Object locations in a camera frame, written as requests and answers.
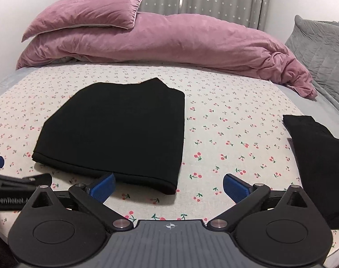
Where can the black pants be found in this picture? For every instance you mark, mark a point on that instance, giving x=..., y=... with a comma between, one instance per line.
x=116, y=131

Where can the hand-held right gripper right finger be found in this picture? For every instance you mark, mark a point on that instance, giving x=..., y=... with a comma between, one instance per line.
x=236, y=188

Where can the cherry print sheet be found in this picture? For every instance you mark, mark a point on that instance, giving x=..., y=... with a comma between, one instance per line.
x=228, y=117

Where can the pink pillow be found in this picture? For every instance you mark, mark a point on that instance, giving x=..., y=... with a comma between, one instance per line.
x=85, y=11

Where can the black garment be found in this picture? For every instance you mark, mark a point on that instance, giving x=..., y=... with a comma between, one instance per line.
x=320, y=167

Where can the grey quilted headboard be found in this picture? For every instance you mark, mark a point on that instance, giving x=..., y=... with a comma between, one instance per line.
x=323, y=47

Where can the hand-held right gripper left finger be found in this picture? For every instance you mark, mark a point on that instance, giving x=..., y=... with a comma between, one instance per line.
x=102, y=188

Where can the pink duvet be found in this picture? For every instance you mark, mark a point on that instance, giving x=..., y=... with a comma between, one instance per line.
x=186, y=42

